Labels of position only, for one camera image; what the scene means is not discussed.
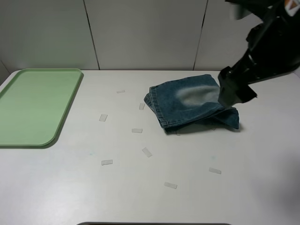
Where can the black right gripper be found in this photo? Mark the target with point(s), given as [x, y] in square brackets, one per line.
[234, 88]

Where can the children's blue denim shorts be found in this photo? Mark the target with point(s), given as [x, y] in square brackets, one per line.
[191, 100]

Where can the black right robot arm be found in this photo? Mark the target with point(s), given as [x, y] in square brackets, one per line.
[273, 49]

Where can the light green plastic tray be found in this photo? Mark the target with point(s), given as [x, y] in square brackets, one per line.
[33, 105]

